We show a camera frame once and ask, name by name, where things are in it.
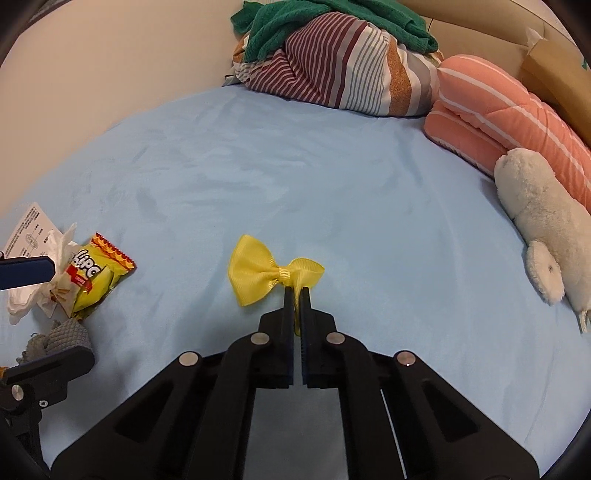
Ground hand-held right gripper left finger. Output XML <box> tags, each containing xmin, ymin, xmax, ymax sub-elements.
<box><xmin>51</xmin><ymin>286</ymin><xmax>296</xmax><ymax>480</ymax></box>

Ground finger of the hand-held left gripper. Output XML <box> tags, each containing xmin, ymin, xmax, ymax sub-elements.
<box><xmin>4</xmin><ymin>347</ymin><xmax>96</xmax><ymax>411</ymax></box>
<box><xmin>0</xmin><ymin>256</ymin><xmax>55</xmax><ymax>291</ymax></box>

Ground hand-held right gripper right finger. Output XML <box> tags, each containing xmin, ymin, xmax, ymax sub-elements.
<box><xmin>299</xmin><ymin>286</ymin><xmax>541</xmax><ymax>480</ymax></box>

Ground white tissue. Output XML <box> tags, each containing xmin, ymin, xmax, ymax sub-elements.
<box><xmin>7</xmin><ymin>224</ymin><xmax>79</xmax><ymax>326</ymax></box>

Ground grey sock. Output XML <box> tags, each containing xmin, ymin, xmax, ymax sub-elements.
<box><xmin>16</xmin><ymin>318</ymin><xmax>92</xmax><ymax>365</ymax></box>

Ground printed paper leaflet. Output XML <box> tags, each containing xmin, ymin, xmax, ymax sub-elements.
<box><xmin>1</xmin><ymin>202</ymin><xmax>61</xmax><ymax>259</ymax></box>

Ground yellow ribbon bow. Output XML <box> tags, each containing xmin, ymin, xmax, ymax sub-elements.
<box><xmin>227</xmin><ymin>234</ymin><xmax>325</xmax><ymax>308</ymax></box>

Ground yellow snack packet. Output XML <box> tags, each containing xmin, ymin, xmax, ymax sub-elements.
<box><xmin>65</xmin><ymin>232</ymin><xmax>136</xmax><ymax>321</ymax></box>

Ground striped bundled duvet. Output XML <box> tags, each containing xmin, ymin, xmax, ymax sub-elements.
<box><xmin>224</xmin><ymin>12</ymin><xmax>444</xmax><ymax>117</ymax></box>

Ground white plush toy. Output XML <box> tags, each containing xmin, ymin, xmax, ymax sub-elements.
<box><xmin>494</xmin><ymin>148</ymin><xmax>591</xmax><ymax>334</ymax></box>

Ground pink striped folded quilt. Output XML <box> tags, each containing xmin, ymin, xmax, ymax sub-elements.
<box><xmin>424</xmin><ymin>54</ymin><xmax>591</xmax><ymax>213</ymax></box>

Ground green towel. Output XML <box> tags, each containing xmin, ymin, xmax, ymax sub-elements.
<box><xmin>231</xmin><ymin>0</ymin><xmax>438</xmax><ymax>63</ymax></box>

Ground beige padded headboard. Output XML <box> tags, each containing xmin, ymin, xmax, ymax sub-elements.
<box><xmin>402</xmin><ymin>0</ymin><xmax>573</xmax><ymax>61</ymax></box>

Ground brown paper bag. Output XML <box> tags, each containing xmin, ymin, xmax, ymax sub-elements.
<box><xmin>521</xmin><ymin>28</ymin><xmax>591</xmax><ymax>139</ymax></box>

